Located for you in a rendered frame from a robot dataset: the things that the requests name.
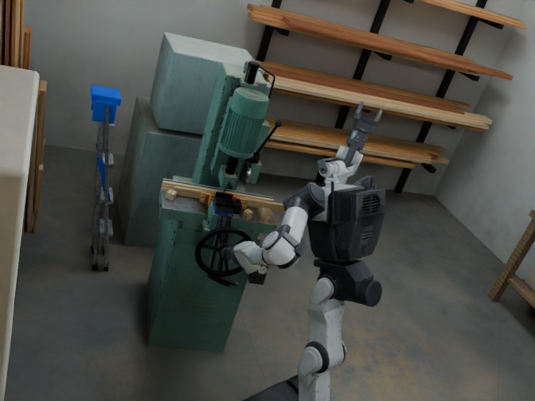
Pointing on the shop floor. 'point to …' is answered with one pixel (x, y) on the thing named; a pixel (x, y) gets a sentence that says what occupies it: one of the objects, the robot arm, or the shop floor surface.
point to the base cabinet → (189, 297)
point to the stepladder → (111, 100)
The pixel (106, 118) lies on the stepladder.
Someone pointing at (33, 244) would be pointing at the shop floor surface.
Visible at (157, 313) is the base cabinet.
